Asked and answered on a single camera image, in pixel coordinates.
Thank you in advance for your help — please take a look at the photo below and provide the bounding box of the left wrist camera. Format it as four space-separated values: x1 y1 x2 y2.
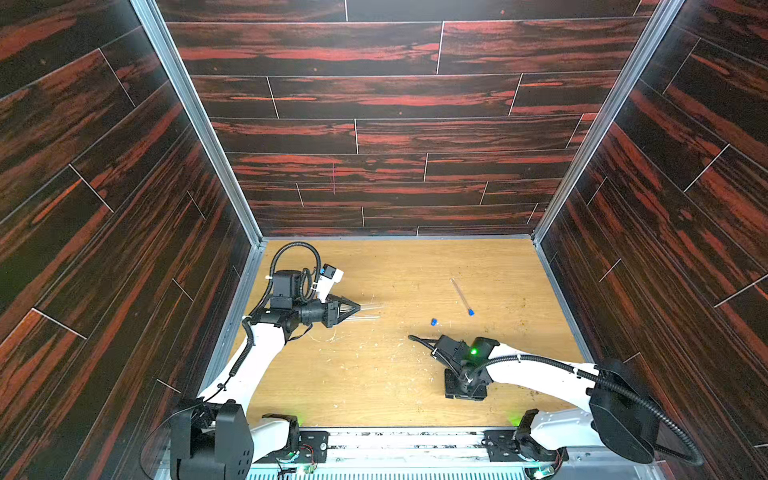
315 264 344 303

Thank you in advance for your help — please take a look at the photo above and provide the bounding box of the aluminium front rail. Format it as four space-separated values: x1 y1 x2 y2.
155 427 661 480

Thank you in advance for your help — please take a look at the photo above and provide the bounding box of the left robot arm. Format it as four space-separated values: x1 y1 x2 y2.
154 241 361 479

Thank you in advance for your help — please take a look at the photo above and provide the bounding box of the clear test tube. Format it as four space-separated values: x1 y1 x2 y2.
450 278 473 312
354 305 383 320

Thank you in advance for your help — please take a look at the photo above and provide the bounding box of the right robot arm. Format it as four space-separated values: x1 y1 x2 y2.
410 335 704 479

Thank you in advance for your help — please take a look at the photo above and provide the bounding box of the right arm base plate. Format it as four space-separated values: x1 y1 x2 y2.
481 429 532 463

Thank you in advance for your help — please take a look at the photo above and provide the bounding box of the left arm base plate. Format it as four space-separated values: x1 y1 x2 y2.
258 429 330 468

